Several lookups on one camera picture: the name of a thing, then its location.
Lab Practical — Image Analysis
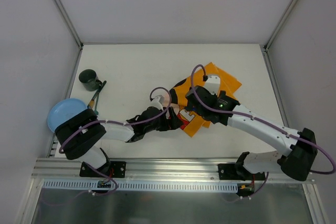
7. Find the right aluminium frame post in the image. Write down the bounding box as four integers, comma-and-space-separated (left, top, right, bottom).
263, 0, 300, 52

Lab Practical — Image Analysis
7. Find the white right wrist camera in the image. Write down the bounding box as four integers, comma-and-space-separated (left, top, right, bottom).
203, 74, 221, 95

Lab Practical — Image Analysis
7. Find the teal plastic spoon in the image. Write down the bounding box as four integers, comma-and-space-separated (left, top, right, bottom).
94, 93, 100, 115

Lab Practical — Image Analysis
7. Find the white slotted cable duct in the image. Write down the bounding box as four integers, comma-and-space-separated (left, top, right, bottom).
43, 179, 238, 193

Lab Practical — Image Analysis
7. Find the gold fork green handle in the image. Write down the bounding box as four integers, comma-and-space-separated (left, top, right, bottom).
87, 80, 107, 109

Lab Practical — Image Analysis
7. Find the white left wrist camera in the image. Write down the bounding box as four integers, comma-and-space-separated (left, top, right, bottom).
150, 95, 165, 111

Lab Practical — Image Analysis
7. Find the aluminium frame post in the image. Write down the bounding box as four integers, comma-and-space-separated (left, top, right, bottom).
263, 0, 300, 52
53, 0, 83, 50

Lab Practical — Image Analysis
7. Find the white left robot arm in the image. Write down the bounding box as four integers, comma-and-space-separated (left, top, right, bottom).
55, 105, 183, 177

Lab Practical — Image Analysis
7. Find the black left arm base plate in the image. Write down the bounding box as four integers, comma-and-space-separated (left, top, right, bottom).
79, 161, 127, 178

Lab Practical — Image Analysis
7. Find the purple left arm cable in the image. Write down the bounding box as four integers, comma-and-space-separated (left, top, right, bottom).
39, 87, 173, 206

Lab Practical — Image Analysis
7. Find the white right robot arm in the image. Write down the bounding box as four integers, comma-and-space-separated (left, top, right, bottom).
185, 86, 318, 182

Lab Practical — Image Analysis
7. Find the aluminium front rail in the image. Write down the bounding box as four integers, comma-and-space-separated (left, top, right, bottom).
31, 157, 314, 184

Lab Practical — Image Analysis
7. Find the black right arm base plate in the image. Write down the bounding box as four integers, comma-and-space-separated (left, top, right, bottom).
217, 163, 266, 181

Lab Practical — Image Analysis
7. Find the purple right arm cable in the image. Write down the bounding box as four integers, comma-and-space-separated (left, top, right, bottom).
190, 63, 336, 204

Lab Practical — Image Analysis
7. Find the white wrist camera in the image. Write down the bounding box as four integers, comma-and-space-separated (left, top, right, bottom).
150, 95, 165, 111
203, 74, 221, 95

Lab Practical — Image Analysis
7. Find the light blue plate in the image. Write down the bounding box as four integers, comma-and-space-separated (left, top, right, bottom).
47, 98, 87, 133

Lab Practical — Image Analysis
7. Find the orange cartoon cloth placemat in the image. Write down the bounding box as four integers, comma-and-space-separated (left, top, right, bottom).
170, 62, 241, 137

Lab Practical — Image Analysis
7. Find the dark green mug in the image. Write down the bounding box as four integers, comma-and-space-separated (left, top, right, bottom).
78, 69, 102, 91

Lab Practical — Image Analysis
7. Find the left aluminium frame post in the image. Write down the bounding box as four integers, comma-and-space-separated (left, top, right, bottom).
53, 0, 83, 50

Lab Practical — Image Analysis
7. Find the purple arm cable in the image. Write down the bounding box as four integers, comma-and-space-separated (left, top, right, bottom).
39, 87, 173, 206
190, 63, 336, 204

